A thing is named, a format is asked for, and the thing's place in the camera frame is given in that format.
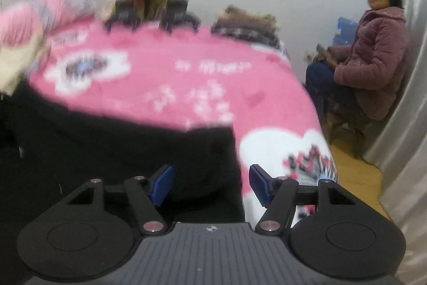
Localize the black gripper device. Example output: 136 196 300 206
159 0 201 35
105 0 144 33

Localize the dark wooden stool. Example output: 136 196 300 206
329 98 367 159

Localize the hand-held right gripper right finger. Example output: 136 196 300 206
250 164 356 235

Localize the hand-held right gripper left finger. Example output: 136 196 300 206
68 164 176 235

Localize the stack of folded clothes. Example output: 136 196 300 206
211 5 281 47

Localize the black sweater with white print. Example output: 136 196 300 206
0 78 247 285

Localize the pink floral blanket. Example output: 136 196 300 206
25 19 339 229

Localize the grey curtain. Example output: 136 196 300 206
362 0 427 272

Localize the pink and grey quilt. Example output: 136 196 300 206
0 0 96 48

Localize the cream fleece garment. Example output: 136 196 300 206
0 26 52 95

